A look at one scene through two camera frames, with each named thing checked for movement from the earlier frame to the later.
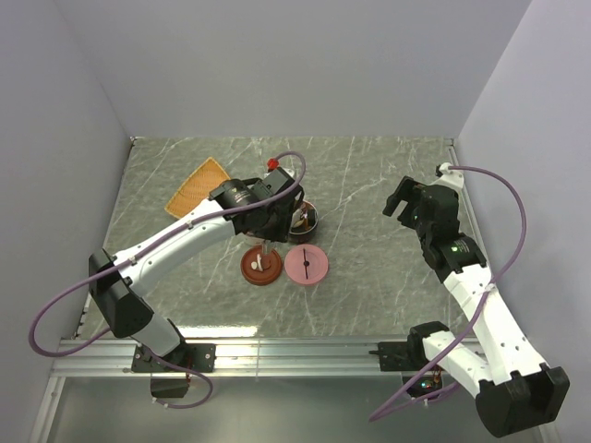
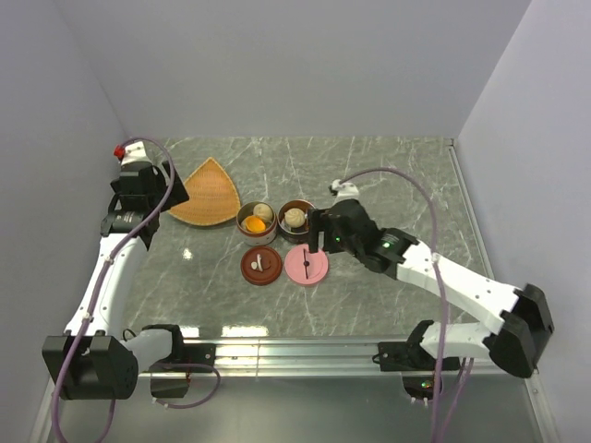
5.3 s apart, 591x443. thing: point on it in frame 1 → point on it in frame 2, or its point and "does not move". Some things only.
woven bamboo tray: [197, 187] does not move
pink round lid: [306, 264] does not move
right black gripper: [407, 191] → [319, 220]
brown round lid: [260, 269] does not move
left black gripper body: [277, 228] → [161, 191]
